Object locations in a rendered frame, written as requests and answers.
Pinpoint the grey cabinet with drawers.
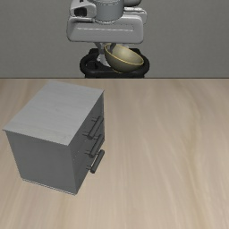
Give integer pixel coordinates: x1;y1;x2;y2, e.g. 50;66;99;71
2;80;106;197

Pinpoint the beige porcelain bowl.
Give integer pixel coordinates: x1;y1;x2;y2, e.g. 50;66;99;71
103;43;145;74

